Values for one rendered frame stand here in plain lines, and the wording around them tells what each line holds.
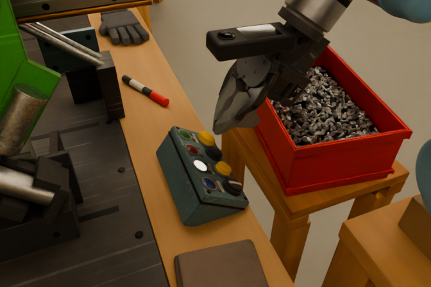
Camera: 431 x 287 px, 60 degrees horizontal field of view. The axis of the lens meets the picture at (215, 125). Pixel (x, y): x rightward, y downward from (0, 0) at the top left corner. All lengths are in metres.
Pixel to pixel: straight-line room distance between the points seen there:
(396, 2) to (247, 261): 0.32
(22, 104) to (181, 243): 0.25
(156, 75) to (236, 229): 0.41
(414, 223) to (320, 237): 1.05
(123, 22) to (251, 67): 0.52
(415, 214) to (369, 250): 0.08
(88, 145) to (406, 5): 0.50
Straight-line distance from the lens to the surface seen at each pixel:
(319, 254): 1.59
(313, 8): 0.51
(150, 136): 0.65
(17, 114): 0.46
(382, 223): 0.63
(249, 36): 0.50
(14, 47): 0.47
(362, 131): 0.73
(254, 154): 0.75
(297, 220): 0.70
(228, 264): 0.45
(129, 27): 0.96
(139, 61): 0.86
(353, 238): 0.61
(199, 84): 2.38
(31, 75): 0.48
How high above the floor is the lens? 1.33
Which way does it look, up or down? 40 degrees down
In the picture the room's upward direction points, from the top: straight up
